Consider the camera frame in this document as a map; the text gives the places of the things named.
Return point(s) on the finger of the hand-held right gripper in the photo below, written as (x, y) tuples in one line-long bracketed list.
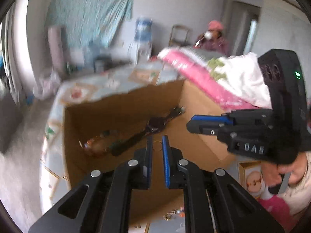
[(209, 118), (204, 128)]

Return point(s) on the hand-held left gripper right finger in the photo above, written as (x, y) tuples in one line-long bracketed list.
[(166, 160)]

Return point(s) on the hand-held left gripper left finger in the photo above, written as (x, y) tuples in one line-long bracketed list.
[(151, 162)]

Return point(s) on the thin gold hoop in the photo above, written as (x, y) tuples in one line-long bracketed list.
[(158, 141)]

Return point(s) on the brown cardboard box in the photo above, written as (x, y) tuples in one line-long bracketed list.
[(97, 116)]

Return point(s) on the person's right forearm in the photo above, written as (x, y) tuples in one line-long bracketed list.
[(300, 194)]

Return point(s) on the person's right hand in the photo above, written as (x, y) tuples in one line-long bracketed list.
[(272, 172)]

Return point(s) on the white cloth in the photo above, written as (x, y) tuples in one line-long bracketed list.
[(243, 77)]

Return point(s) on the green floral quilt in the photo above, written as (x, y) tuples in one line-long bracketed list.
[(213, 65)]

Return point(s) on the white wardrobe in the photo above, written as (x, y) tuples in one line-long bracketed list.
[(284, 29)]

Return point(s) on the wooden chair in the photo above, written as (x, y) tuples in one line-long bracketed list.
[(179, 32)]

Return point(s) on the white water dispenser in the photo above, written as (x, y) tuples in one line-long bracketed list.
[(141, 51)]

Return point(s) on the blue water jug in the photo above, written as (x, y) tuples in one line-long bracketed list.
[(143, 30)]

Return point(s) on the black stool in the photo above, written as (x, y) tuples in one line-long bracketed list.
[(103, 63)]

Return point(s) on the white plastic bag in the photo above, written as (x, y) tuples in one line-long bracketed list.
[(47, 85)]

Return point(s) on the pink rolled mat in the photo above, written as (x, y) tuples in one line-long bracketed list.
[(57, 51)]

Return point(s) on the grey curtain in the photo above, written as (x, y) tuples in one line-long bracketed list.
[(13, 53)]

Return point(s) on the teal floral wall cloth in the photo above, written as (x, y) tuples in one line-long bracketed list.
[(90, 12)]

